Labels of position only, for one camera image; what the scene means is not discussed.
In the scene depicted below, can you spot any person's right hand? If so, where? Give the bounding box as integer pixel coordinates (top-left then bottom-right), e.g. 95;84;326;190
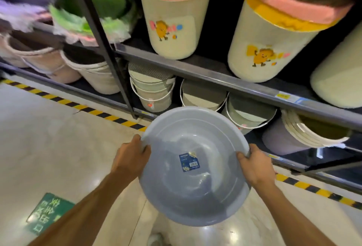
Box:
236;144;277;190

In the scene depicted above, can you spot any person's left hand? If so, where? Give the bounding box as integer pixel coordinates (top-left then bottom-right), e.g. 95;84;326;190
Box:
110;134;152;187

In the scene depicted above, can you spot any grey plastic basin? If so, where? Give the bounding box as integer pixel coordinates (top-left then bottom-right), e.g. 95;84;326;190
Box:
139;106;252;227

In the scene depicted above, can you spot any person's left forearm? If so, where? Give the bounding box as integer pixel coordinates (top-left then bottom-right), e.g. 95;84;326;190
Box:
28;170;137;246

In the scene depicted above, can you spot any person's right forearm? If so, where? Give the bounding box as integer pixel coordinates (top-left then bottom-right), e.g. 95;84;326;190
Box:
251;181;337;246

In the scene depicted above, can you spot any lilac bucket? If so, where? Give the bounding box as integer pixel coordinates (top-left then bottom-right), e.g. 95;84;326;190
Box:
262;119;313;156

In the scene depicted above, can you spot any stack of white buckets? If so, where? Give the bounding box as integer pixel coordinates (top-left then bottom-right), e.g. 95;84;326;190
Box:
281;109;353;149

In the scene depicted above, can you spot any yellow shelf price tag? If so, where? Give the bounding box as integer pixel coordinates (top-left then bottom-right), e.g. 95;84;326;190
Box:
276;93;301;103

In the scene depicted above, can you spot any person's shoe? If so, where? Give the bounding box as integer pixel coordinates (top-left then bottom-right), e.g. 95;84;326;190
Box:
147;233;171;246

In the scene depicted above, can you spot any white bucket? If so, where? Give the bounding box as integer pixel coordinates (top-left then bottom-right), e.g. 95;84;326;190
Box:
60;45;121;95

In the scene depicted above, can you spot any black metal shelf rack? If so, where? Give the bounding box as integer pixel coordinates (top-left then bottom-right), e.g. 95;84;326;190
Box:
0;0;362;194

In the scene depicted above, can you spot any green floor sign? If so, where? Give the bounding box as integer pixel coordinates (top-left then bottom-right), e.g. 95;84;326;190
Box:
26;193;76;237

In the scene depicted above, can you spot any cream bucket with cartoon print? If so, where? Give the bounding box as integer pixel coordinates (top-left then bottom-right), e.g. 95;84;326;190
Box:
131;0;222;60
228;0;354;83

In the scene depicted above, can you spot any plain cream bucket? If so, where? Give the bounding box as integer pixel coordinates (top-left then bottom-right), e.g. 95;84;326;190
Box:
310;23;362;109

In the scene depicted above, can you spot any stack of green basins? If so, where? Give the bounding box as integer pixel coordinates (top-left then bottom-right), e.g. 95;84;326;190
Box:
49;0;140;44

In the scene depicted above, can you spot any stack of purple basins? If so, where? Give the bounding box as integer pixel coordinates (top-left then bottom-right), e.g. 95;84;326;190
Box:
0;0;67;33

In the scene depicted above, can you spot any pale green bucket with handle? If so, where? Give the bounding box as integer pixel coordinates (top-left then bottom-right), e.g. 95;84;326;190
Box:
128;62;176;113
221;93;278;136
180;79;228;111

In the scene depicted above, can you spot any pink bucket with handle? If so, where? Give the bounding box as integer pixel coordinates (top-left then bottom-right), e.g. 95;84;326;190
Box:
0;32;82;84

